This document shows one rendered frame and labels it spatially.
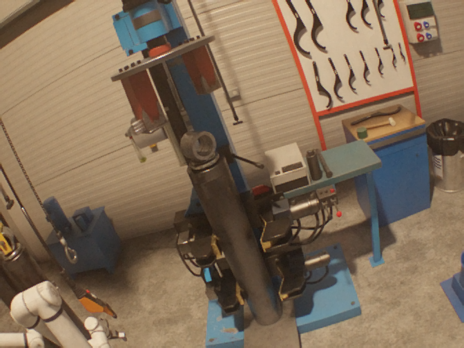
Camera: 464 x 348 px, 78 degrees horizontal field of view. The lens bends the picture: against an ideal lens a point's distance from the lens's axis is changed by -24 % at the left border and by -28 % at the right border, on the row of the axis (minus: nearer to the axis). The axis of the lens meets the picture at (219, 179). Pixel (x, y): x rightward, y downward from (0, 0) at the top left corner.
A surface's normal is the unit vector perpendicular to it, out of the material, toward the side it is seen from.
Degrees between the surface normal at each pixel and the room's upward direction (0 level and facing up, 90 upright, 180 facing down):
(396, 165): 90
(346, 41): 90
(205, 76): 90
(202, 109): 90
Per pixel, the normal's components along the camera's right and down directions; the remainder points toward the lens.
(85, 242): -0.03, 0.45
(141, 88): 0.61, 0.14
